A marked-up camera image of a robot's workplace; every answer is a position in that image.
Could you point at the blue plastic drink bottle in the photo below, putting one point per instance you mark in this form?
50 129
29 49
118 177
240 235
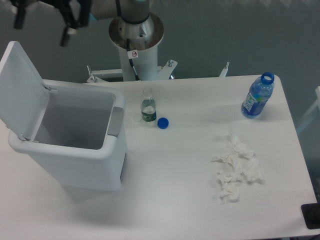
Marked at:
259 93

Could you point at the crumpled white tissue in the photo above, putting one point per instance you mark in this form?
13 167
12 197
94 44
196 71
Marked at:
244 165
229 192

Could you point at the clear bottle green label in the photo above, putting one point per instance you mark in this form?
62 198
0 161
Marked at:
148 107

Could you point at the white trash can lid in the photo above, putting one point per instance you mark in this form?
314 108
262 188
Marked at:
24 96

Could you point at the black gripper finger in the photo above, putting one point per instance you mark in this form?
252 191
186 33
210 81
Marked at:
21 6
71 23

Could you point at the crumpled white tissue upper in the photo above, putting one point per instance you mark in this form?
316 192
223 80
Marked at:
244 165

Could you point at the crumpled white tissue lower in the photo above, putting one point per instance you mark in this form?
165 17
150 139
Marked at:
229 192

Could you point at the white frame at right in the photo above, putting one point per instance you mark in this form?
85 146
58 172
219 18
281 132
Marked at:
310 114

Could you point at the blue bottle cap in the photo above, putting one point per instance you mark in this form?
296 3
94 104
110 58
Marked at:
163 123

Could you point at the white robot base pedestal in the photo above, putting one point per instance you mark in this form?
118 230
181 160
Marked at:
137 46

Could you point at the black device at edge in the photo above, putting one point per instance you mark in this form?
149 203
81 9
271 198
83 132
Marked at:
311 215

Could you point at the white plastic trash can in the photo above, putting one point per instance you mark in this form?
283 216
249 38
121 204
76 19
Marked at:
80 139

